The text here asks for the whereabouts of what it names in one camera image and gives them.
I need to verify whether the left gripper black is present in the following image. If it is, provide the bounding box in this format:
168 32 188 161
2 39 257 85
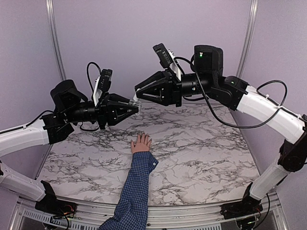
65 92 139 129

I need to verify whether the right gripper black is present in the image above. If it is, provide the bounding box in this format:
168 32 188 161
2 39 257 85
135 68 215 107

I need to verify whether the clear nail polish bottle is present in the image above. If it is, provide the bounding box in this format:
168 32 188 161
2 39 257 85
129 100 142 115

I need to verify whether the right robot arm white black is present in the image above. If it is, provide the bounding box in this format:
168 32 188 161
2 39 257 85
134 44 307 219

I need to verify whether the blue checked shirt forearm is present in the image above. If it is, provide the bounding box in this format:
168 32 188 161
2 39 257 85
99 151 158 230

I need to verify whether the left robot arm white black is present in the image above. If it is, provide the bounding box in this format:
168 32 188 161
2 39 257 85
0 80 141 213

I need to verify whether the person's bare hand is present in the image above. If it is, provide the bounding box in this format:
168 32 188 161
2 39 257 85
130 133 152 154

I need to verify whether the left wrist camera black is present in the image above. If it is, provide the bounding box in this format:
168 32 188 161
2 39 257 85
93 69 113 106

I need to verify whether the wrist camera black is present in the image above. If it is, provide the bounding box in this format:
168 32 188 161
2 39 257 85
153 43 184 81
93 69 113 106

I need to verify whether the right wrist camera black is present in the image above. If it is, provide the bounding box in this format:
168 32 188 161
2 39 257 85
153 43 184 81

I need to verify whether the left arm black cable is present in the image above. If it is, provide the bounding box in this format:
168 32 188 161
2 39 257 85
79 62 104 132

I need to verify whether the aluminium front frame rail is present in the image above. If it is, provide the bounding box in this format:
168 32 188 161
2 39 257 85
8 193 289 230

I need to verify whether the left aluminium corner post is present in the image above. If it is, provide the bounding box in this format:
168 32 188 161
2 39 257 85
46 0 67 81

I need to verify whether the aluminium corner post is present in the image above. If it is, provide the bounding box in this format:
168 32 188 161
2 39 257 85
236 0 259 78
46 0 67 81

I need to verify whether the right aluminium corner post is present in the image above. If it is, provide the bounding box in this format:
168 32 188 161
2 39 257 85
236 0 259 78

